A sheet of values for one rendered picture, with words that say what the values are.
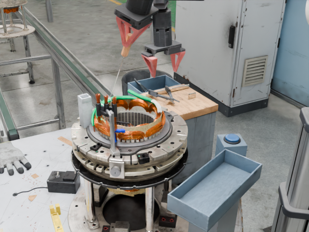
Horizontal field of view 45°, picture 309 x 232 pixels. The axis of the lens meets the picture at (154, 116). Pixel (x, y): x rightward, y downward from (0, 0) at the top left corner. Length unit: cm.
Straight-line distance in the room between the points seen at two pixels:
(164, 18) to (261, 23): 224
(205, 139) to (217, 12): 220
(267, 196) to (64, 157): 153
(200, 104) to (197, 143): 14
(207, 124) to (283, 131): 217
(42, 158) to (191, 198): 77
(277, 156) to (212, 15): 134
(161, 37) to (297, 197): 59
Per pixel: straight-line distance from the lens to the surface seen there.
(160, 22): 114
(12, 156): 151
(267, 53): 348
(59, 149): 154
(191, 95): 127
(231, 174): 99
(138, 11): 86
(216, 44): 342
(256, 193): 262
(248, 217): 243
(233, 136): 111
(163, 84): 147
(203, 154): 132
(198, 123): 123
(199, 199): 90
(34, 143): 161
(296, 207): 110
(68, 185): 129
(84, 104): 100
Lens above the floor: 161
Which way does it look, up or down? 28 degrees down
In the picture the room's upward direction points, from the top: 1 degrees clockwise
